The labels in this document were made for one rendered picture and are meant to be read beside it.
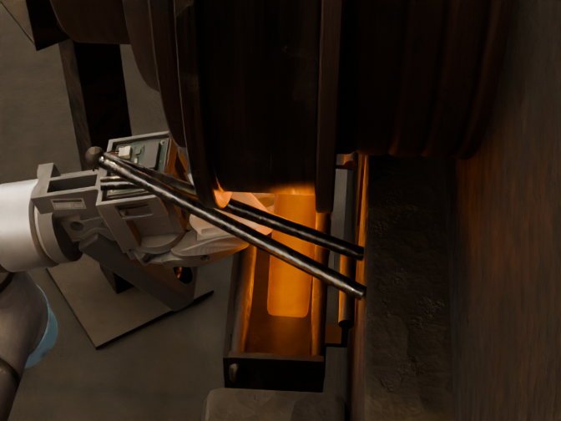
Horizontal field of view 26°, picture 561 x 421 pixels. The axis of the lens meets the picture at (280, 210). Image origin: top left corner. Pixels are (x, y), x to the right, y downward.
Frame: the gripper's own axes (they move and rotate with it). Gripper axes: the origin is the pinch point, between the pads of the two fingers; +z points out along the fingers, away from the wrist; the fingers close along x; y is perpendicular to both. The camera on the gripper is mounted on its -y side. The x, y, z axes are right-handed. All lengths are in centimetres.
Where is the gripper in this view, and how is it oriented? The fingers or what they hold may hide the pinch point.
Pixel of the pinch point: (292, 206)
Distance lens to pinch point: 98.6
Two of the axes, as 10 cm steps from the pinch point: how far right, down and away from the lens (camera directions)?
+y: -2.6, -6.3, -7.3
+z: 9.6, -1.3, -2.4
